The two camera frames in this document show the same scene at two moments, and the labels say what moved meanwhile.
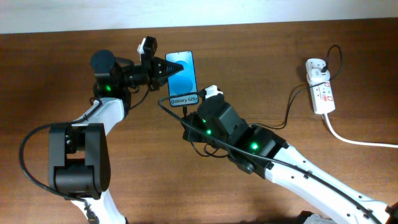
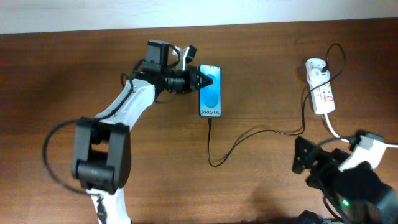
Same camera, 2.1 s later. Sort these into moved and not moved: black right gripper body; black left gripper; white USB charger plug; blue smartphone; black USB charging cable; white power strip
Moved: black right gripper body; blue smartphone; black left gripper; black USB charging cable
Not moved: white USB charger plug; white power strip
